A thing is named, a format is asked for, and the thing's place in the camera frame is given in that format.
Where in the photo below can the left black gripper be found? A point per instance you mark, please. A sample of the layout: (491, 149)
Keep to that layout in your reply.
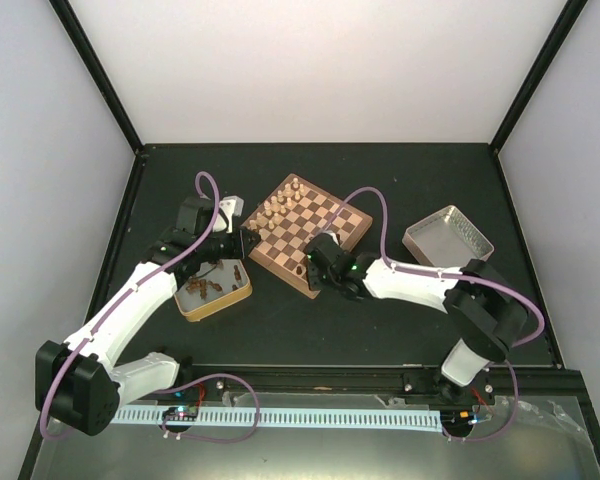
(241, 245)

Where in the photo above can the black mounting rail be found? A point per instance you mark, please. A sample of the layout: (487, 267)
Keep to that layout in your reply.
(415, 384)

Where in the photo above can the white slotted cable duct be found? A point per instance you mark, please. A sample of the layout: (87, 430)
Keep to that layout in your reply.
(266, 417)

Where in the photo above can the right controller board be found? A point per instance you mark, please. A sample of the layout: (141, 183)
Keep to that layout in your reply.
(464, 417)

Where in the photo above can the white chess pawn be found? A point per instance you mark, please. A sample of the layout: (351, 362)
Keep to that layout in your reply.
(263, 232)

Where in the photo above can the wooden chess board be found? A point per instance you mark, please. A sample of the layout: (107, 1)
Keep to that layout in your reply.
(293, 214)

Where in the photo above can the silver metal tray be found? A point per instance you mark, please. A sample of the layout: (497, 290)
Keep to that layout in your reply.
(446, 238)

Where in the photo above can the yellow tin box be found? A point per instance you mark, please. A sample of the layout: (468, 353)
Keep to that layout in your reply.
(194, 309)

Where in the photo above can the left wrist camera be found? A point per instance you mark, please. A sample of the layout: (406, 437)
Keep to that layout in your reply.
(230, 207)

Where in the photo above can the left controller board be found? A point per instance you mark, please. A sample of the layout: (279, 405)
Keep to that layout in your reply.
(180, 413)

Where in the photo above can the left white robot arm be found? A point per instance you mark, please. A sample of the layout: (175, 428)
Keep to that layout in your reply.
(78, 381)

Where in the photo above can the controller board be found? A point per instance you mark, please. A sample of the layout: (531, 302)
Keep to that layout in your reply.
(464, 417)
(180, 413)

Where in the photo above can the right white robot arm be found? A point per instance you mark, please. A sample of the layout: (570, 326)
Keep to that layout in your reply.
(485, 313)

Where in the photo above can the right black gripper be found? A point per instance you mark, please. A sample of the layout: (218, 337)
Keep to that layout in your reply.
(313, 280)

